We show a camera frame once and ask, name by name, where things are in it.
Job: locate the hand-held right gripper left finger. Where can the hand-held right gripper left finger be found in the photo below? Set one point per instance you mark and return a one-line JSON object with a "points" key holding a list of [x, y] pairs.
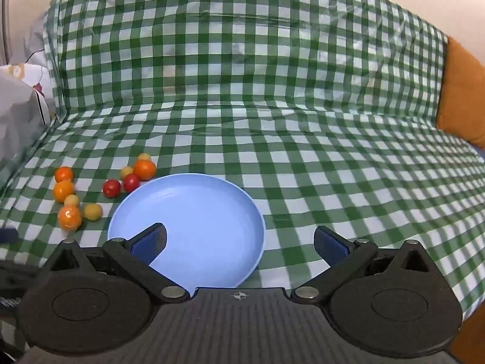
{"points": [[146, 245]]}

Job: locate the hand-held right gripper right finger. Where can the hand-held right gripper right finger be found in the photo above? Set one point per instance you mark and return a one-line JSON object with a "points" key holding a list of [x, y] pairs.
{"points": [[334, 247]]}

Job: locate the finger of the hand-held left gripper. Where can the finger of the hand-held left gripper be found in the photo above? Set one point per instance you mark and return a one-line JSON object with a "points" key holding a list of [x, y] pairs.
{"points": [[7, 235]]}

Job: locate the yellow cherry tomato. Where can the yellow cherry tomato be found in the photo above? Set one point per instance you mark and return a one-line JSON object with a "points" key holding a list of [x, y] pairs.
{"points": [[126, 171], [144, 156], [93, 212], [72, 200]]}

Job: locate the red cherry tomato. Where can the red cherry tomato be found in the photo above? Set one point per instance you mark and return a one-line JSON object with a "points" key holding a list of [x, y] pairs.
{"points": [[131, 183], [111, 188]]}

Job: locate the blue plate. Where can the blue plate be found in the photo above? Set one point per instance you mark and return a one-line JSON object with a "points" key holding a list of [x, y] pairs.
{"points": [[204, 220]]}

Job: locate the orange cherry tomato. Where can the orange cherry tomato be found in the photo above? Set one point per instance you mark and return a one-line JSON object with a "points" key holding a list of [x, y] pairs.
{"points": [[69, 218], [64, 174], [145, 170], [63, 191]]}

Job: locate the green white checked cloth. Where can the green white checked cloth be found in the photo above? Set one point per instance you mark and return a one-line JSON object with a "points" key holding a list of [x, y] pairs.
{"points": [[265, 121]]}

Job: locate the white printed bedding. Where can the white printed bedding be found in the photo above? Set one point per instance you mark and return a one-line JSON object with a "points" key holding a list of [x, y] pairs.
{"points": [[32, 38]]}

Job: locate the orange cushion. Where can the orange cushion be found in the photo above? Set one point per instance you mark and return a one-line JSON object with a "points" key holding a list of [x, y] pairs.
{"points": [[462, 94]]}

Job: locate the grey striped curtain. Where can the grey striped curtain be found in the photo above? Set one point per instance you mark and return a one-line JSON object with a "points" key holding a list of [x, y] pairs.
{"points": [[4, 15]]}

